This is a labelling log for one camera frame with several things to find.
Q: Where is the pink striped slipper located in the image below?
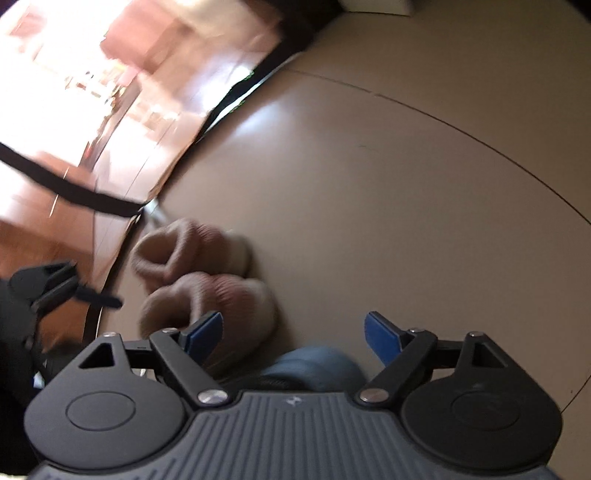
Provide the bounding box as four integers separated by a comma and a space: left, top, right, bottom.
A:
138, 272, 276, 373

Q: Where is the blue denim slipper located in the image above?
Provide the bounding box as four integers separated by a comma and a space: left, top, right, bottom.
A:
254, 346, 367, 395

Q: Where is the brown-soled pink slipper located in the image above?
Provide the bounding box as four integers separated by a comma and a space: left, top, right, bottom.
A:
130, 218, 250, 293

